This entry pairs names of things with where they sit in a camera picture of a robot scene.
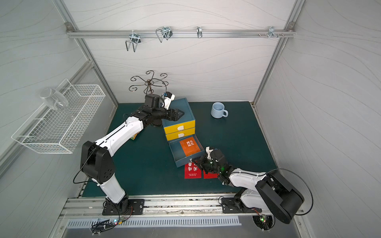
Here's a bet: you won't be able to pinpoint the small metal clip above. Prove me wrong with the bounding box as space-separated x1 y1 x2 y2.
196 26 202 39

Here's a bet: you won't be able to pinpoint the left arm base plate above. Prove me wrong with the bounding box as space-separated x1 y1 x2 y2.
102 199 145 216

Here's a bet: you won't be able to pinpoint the clear wine glass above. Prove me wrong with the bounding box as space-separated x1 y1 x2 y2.
40 88 74 121

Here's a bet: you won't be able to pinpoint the white wire basket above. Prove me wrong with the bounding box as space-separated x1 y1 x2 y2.
12 79 105 154

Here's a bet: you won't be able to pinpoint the metal wire hook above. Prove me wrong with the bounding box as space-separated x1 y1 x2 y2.
155 26 173 43

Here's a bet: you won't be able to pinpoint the red postcard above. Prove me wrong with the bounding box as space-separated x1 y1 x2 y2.
203 171 218 179
185 162 202 179

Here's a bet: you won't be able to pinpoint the right black cable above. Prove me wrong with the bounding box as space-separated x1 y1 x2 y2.
267 168 315 216

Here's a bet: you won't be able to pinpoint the teal bottom drawer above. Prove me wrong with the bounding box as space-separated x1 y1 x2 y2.
168 134 205 168

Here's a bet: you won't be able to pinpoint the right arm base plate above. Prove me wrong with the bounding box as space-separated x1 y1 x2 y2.
218 196 262 214

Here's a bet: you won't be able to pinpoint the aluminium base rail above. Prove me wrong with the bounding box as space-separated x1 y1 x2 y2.
59 194 304 220

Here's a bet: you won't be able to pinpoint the right round fan unit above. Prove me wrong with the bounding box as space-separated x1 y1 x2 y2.
253 215 276 232

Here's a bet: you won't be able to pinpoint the left controller wiring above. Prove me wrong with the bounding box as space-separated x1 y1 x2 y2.
90 205 134 236

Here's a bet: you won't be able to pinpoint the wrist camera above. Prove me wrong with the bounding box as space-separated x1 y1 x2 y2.
161 92 175 110
205 146 214 161

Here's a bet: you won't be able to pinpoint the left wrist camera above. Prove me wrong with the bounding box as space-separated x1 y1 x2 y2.
161 92 175 110

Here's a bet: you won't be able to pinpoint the aluminium top rail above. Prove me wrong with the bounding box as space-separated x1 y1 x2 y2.
66 28 296 39

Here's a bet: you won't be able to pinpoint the white vent strip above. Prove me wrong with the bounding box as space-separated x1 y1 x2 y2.
65 216 242 229

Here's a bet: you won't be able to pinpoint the teal drawer cabinet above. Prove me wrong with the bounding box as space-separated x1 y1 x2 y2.
162 97 196 127

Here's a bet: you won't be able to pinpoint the bronze mug tree stand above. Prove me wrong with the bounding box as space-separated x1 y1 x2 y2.
129 70 169 95

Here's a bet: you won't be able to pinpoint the yellow top drawer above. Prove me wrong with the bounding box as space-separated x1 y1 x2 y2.
163 120 195 134

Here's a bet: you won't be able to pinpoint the metal bracket with bolts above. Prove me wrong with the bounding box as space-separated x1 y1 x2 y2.
258 26 284 39

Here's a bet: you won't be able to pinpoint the green snack packet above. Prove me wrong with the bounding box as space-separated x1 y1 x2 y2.
131 133 139 140

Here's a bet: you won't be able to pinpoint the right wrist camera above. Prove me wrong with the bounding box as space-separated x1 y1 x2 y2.
205 146 214 161

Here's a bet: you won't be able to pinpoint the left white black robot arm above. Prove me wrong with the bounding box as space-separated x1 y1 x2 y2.
79 92 185 204

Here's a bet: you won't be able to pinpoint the metal double hook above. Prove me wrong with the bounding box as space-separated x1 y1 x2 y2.
125 32 141 52

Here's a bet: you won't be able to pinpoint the yellow drawer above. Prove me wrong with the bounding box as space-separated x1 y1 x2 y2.
163 120 195 134
166 128 195 141

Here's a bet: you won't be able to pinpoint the orange postcard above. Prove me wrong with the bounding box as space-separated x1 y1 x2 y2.
180 136 201 157

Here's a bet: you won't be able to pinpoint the light blue mug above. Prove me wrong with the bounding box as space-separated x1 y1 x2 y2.
210 102 229 119

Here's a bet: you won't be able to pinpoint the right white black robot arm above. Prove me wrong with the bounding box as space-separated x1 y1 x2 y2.
191 148 305 224

